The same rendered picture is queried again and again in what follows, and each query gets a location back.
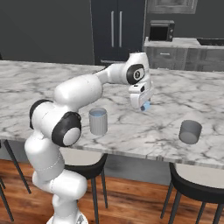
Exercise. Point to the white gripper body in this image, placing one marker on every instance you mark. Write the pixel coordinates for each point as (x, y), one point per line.
(138, 100)

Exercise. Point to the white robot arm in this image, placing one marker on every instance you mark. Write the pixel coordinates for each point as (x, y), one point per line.
(73, 93)

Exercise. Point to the light blue ice bowl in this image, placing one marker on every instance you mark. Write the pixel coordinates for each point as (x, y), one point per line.
(146, 106)

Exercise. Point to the grey glass of water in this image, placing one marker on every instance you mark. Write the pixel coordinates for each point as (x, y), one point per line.
(190, 131)
(98, 124)

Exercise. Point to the grey cupboard run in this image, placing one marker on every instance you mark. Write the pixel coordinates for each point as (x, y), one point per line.
(180, 55)

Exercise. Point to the dark fridge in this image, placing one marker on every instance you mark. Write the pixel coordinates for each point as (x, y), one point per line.
(128, 29)

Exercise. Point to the black microwave oven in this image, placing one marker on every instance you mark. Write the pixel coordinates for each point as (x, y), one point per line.
(161, 30)

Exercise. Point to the black stool with cream seat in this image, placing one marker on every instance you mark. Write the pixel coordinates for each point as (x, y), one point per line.
(14, 166)
(198, 183)
(87, 166)

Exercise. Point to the black hob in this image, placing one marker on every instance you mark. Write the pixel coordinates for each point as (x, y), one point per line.
(211, 41)

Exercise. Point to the grey wall cupboard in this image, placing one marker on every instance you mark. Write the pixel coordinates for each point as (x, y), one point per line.
(172, 6)

